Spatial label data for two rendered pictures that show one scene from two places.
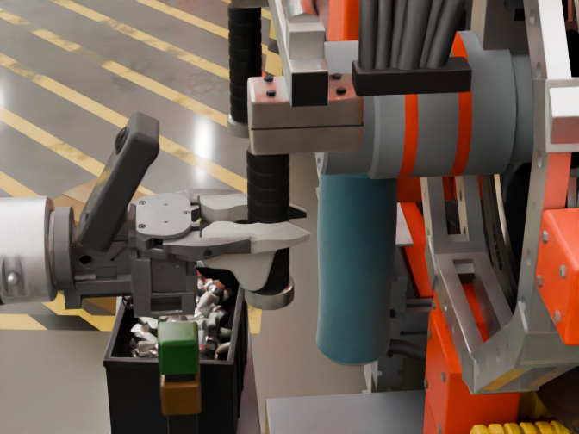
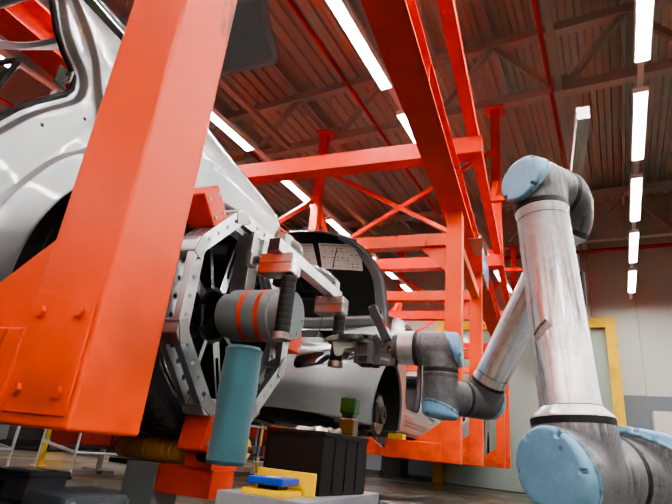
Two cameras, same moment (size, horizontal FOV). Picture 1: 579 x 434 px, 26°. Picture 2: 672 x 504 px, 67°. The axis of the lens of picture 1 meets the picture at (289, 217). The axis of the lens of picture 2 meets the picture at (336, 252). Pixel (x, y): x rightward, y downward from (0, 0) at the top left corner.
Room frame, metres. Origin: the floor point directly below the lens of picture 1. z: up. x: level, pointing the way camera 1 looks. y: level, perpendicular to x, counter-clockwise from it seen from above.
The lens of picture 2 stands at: (2.20, 0.66, 0.53)
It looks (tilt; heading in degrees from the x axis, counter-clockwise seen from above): 21 degrees up; 208
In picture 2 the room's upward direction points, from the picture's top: 6 degrees clockwise
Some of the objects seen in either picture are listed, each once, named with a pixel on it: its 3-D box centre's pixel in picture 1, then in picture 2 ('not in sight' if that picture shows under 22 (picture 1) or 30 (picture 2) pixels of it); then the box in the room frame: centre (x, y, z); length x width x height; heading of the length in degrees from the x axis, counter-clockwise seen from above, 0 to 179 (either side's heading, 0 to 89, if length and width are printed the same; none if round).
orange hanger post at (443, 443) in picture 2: not in sight; (427, 327); (-2.58, -0.77, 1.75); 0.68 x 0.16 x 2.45; 95
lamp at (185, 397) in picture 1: (181, 388); (348, 426); (1.00, 0.11, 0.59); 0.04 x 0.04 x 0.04; 5
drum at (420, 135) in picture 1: (423, 104); (260, 315); (1.11, -0.13, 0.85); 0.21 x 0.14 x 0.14; 95
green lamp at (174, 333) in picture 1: (178, 347); (350, 406); (1.00, 0.11, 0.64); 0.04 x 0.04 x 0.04; 5
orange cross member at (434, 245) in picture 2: not in sight; (331, 258); (-2.48, -1.88, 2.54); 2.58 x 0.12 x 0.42; 95
